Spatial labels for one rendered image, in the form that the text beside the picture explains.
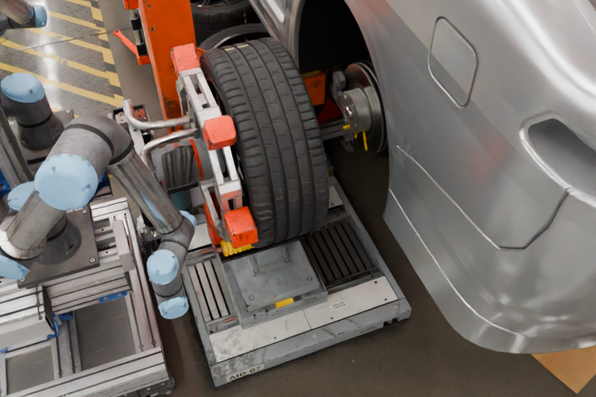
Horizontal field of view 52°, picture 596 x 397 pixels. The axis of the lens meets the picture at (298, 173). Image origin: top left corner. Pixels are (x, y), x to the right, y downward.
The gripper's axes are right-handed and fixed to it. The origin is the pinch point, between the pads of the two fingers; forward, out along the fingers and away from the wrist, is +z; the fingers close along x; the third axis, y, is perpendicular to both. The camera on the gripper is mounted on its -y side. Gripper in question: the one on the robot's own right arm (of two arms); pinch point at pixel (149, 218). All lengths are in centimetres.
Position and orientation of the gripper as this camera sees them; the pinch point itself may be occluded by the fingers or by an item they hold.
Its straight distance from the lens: 188.1
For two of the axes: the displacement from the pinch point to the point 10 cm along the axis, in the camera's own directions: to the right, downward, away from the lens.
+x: -9.3, 2.6, -2.5
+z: -3.6, -6.8, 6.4
